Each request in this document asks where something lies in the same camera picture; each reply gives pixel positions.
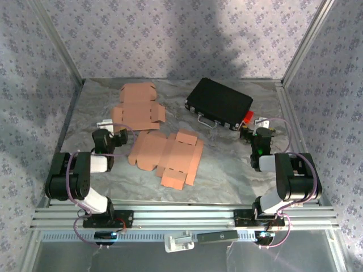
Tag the brown cardboard paper box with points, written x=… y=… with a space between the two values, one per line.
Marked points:
x=170 y=158
x=136 y=110

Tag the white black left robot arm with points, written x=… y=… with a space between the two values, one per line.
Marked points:
x=71 y=187

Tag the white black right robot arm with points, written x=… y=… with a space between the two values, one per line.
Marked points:
x=295 y=184

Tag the small red block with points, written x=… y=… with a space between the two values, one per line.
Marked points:
x=249 y=116

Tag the black carrying case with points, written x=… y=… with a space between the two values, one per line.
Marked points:
x=221 y=99

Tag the small black circuit board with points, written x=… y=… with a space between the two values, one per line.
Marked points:
x=263 y=236
x=105 y=235

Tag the black flat bar device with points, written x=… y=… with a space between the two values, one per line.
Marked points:
x=218 y=237

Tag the grey metal shelf panel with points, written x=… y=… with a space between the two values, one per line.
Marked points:
x=141 y=260

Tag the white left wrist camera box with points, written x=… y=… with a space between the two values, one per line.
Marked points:
x=104 y=124

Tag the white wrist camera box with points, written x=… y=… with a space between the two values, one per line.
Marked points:
x=104 y=124
x=262 y=123

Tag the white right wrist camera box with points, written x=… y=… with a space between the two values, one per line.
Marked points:
x=262 y=123

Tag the aluminium table side rail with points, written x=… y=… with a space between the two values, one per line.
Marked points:
x=68 y=127
x=293 y=127

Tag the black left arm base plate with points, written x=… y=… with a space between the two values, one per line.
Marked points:
x=127 y=218

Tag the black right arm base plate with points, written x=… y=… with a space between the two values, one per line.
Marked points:
x=241 y=219

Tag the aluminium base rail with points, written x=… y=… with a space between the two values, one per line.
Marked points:
x=184 y=218

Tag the aluminium corner post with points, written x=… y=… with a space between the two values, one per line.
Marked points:
x=58 y=42
x=306 y=42

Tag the white plastic bracket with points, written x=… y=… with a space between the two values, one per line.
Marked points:
x=178 y=243

